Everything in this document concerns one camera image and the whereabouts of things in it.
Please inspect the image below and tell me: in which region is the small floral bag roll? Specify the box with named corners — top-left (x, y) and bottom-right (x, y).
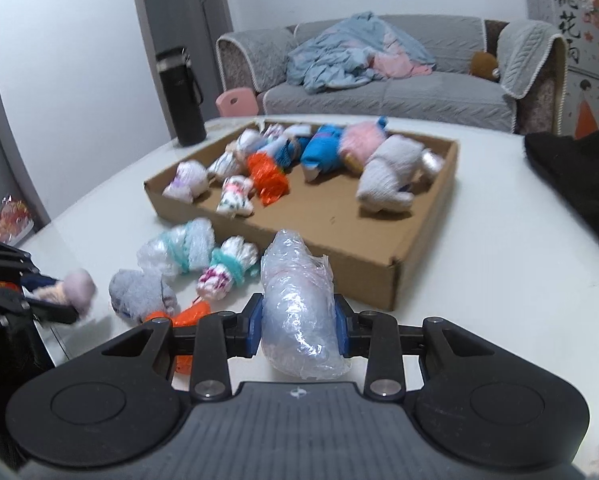
top-left (216, 176), bottom-right (255, 218)

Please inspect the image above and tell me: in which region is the brown plush toy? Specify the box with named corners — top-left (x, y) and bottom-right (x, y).
top-left (469, 51), bottom-right (501, 83)

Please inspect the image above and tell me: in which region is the light blue blanket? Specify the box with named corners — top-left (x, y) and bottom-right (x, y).
top-left (286, 11), bottom-right (436, 93)

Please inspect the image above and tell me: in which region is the blue and white bag roll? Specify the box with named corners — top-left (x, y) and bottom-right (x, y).
top-left (299, 126), bottom-right (345, 183)

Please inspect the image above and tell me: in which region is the grey cloth roll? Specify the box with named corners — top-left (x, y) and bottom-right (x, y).
top-left (108, 268), bottom-right (179, 322)

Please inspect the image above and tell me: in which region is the grey sofa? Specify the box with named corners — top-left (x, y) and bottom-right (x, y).
top-left (216, 12), bottom-right (570, 136)

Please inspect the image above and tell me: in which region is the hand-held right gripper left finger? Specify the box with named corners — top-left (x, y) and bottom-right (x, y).
top-left (102, 294), bottom-right (265, 401)

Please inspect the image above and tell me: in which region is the clear plastic bag roll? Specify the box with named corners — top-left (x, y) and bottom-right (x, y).
top-left (260, 229), bottom-right (353, 380)

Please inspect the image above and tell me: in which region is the black cloth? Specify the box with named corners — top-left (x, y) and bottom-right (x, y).
top-left (523, 129), bottom-right (599, 261)

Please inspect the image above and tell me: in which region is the orange plastic bag roll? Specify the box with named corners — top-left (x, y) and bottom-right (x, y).
top-left (144, 300), bottom-right (213, 376)
top-left (246, 152), bottom-right (290, 207)

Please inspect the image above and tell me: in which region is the clear roll with teal band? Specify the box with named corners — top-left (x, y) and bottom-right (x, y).
top-left (137, 217), bottom-right (215, 277)

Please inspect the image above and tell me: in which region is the pink fuzzy roll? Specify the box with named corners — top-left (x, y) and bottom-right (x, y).
top-left (339, 117), bottom-right (390, 173)

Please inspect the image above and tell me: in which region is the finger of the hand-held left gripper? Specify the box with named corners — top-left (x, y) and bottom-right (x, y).
top-left (0, 247), bottom-right (60, 291)
top-left (0, 294), bottom-right (79, 328)

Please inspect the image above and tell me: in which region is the small blue bag roll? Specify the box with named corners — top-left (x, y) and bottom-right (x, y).
top-left (267, 137), bottom-right (303, 168)

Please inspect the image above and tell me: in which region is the pink and lilac roll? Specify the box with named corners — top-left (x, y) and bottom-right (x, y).
top-left (32, 267), bottom-right (98, 318)

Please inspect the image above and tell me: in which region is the floral wall poster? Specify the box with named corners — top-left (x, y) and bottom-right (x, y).
top-left (522, 0), bottom-right (599, 141)

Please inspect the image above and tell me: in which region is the black thermos bottle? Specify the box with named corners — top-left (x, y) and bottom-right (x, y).
top-left (156, 46), bottom-right (208, 147)

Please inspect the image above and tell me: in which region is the white floral bag roll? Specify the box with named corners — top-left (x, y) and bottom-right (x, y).
top-left (197, 236), bottom-right (260, 301)

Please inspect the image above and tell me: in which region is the cardboard box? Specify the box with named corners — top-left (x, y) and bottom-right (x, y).
top-left (144, 119), bottom-right (460, 312)

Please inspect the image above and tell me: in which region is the pink cloth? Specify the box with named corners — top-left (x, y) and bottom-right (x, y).
top-left (372, 35), bottom-right (433, 78)

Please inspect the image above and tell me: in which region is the orange snack packet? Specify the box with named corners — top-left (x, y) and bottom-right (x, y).
top-left (0, 197), bottom-right (33, 241)

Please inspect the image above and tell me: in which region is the grey door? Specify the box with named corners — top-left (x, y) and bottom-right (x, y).
top-left (130, 0), bottom-right (235, 131)

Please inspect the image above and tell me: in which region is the white and purple bag roll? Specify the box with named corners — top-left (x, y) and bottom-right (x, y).
top-left (162, 160), bottom-right (211, 204)

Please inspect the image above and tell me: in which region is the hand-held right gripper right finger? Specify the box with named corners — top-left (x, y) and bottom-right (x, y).
top-left (332, 294), bottom-right (497, 400)

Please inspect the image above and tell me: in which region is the pink plastic stool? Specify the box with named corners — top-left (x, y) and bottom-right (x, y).
top-left (216, 87), bottom-right (260, 120)

